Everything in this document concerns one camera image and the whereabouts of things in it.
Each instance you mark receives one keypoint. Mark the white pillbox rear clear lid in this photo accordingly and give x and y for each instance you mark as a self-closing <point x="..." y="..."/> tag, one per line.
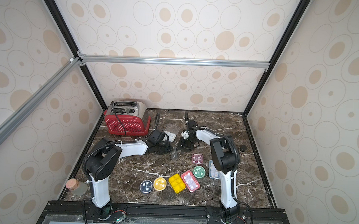
<point x="172" y="131"/>

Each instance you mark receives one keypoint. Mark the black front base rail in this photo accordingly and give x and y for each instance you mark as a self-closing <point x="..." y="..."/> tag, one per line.
<point x="70" y="212"/>

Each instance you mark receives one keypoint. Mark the red rectangular pillbox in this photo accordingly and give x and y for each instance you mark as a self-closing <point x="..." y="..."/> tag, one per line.
<point x="190" y="181"/>

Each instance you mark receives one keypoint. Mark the small clear grey pillbox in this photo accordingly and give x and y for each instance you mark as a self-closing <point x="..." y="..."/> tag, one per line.
<point x="174" y="155"/>

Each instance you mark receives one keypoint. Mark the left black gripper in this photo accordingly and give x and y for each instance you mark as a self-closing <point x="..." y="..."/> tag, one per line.
<point x="168" y="149"/>

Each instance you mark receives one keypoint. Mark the dark blue round pillbox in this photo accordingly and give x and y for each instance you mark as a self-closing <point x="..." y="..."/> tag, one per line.
<point x="146" y="186"/>

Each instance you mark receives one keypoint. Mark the red and silver toaster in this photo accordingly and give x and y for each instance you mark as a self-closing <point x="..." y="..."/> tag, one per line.
<point x="125" y="118"/>

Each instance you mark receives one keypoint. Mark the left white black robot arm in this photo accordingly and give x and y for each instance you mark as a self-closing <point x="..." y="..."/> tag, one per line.
<point x="101" y="161"/>

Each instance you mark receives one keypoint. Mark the green round pillbox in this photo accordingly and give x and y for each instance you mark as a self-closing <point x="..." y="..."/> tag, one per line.
<point x="199" y="172"/>

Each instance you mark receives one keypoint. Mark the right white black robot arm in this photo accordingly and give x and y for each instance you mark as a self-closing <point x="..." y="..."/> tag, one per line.
<point x="225" y="157"/>

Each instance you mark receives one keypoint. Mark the small dark brown bottle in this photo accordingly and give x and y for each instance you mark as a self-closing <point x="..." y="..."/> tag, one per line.
<point x="242" y="148"/>

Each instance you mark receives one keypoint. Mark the rear aluminium frame rail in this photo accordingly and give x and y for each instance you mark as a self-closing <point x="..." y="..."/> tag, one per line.
<point x="175" y="61"/>

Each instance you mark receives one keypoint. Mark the magenta pillbox clear lid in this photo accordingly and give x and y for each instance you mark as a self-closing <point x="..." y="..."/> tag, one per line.
<point x="197" y="159"/>

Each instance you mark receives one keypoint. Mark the left aluminium frame rail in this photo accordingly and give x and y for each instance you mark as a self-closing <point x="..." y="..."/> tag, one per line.
<point x="11" y="124"/>

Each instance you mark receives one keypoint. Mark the yellow lidded rectangular pillbox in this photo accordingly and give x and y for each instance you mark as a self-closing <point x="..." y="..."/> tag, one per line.
<point x="177" y="183"/>

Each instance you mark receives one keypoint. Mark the yellow round pillbox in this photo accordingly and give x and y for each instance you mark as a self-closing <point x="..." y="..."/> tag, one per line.
<point x="159" y="184"/>

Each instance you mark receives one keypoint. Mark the pink capped clear bottle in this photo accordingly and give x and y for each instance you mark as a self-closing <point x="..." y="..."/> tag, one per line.
<point x="77" y="187"/>

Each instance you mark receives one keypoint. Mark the aluminium frame rail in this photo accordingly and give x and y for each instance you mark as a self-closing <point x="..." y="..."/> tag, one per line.
<point x="11" y="124"/>
<point x="175" y="61"/>

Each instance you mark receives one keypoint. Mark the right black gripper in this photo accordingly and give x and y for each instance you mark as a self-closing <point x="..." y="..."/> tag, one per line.
<point x="188" y="128"/>

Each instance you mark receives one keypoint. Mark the light blue rectangular pillbox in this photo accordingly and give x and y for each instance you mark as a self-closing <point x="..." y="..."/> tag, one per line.
<point x="213" y="172"/>

